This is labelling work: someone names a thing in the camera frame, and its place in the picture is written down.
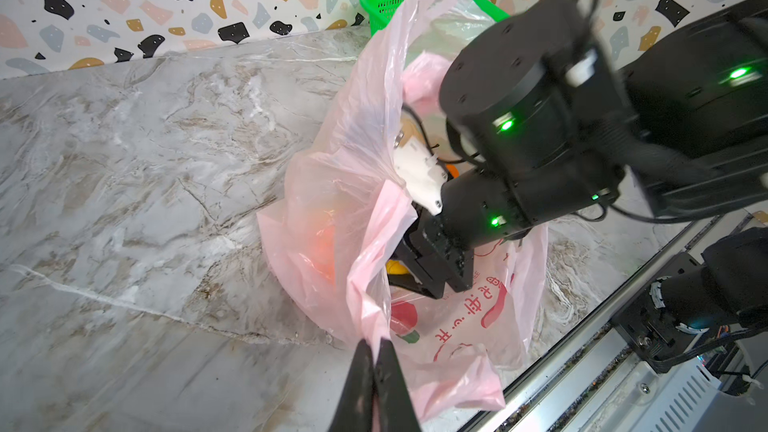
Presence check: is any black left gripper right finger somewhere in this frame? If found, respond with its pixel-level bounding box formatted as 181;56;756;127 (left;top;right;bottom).
374;339;421;432

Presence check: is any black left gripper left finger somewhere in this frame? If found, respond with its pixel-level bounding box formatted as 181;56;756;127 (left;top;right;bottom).
328;340;375;432

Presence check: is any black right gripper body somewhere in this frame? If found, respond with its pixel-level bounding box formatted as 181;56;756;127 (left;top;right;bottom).
392;203;528;299

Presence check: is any pink plastic bag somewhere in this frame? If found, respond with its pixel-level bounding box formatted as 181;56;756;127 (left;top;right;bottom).
258;0;548;422

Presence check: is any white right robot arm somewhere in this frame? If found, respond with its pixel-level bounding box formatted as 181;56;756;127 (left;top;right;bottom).
390;0;767;364

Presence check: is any green plastic basket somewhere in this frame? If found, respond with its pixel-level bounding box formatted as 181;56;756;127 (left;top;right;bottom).
358;0;511;37

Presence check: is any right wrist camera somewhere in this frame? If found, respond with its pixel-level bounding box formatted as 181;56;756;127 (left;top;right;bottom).
393;136;449;216

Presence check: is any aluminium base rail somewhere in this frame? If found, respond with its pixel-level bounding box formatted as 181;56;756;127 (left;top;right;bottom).
453;204;767;431

